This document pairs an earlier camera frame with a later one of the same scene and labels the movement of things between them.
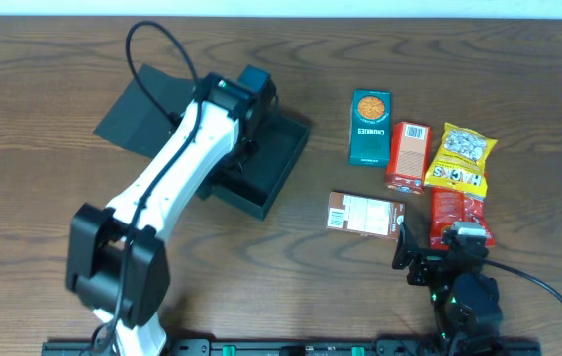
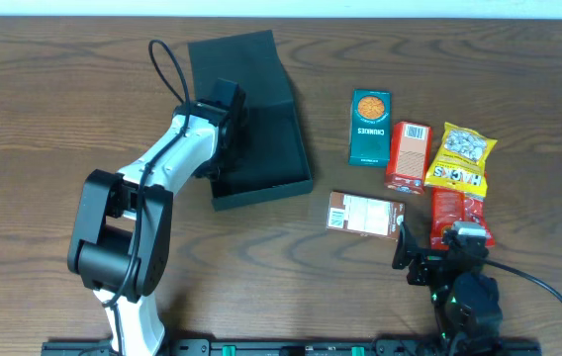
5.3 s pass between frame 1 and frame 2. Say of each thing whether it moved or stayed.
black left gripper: moved
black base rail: stayed
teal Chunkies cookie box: stayed
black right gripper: stayed
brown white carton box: stayed
